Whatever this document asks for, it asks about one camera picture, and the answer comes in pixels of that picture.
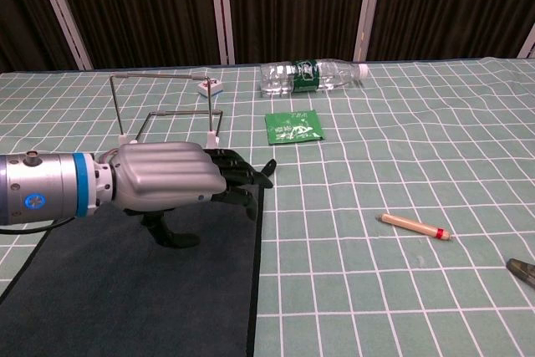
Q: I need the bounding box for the silver and black left robot hand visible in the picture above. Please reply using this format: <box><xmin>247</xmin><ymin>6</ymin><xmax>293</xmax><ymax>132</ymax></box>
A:
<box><xmin>94</xmin><ymin>141</ymin><xmax>278</xmax><ymax>249</ymax></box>

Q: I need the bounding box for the white mahjong tile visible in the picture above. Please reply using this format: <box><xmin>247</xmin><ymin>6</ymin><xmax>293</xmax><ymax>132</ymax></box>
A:
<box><xmin>196</xmin><ymin>77</ymin><xmax>224</xmax><ymax>97</ymax></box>

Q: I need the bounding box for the grey correction tape dispenser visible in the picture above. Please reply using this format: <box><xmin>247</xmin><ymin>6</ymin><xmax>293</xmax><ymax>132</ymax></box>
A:
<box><xmin>505</xmin><ymin>258</ymin><xmax>535</xmax><ymax>291</ymax></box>

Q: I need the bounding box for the white partition post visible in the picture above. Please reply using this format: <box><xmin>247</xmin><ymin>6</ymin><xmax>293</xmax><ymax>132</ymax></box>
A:
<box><xmin>31</xmin><ymin>0</ymin><xmax>94</xmax><ymax>70</ymax></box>
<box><xmin>207</xmin><ymin>0</ymin><xmax>236</xmax><ymax>66</ymax></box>
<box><xmin>517</xmin><ymin>22</ymin><xmax>535</xmax><ymax>59</ymax></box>
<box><xmin>353</xmin><ymin>0</ymin><xmax>386</xmax><ymax>62</ymax></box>

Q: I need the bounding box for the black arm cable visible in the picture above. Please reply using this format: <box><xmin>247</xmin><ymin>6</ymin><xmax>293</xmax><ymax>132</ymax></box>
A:
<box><xmin>0</xmin><ymin>217</ymin><xmax>79</xmax><ymax>236</ymax></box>

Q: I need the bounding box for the dark blue fabric pouch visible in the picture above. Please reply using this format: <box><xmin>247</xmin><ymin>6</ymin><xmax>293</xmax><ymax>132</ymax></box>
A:
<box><xmin>0</xmin><ymin>183</ymin><xmax>267</xmax><ymax>357</ymax></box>

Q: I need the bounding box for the green foil packet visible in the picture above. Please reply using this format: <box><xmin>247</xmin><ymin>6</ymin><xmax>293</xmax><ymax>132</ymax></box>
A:
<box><xmin>264</xmin><ymin>109</ymin><xmax>325</xmax><ymax>145</ymax></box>

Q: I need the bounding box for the clear plastic water bottle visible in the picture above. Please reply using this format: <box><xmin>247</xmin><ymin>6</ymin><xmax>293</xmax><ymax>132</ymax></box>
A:
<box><xmin>259</xmin><ymin>59</ymin><xmax>369</xmax><ymax>97</ymax></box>

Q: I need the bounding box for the dark pleated curtain backdrop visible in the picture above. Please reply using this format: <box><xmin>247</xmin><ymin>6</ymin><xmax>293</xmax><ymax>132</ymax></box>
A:
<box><xmin>0</xmin><ymin>0</ymin><xmax>535</xmax><ymax>74</ymax></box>

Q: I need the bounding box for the green checked tablecloth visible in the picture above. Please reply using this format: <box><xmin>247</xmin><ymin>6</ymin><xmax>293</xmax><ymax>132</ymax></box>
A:
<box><xmin>0</xmin><ymin>54</ymin><xmax>535</xmax><ymax>357</ymax></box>

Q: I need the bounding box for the silver metal wire rack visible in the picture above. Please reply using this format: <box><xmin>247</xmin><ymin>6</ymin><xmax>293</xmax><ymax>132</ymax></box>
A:
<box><xmin>109</xmin><ymin>72</ymin><xmax>224</xmax><ymax>153</ymax></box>

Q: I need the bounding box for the wooden stick with red band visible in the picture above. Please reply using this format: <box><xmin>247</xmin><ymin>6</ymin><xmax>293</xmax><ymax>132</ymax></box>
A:
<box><xmin>374</xmin><ymin>212</ymin><xmax>452</xmax><ymax>242</ymax></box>

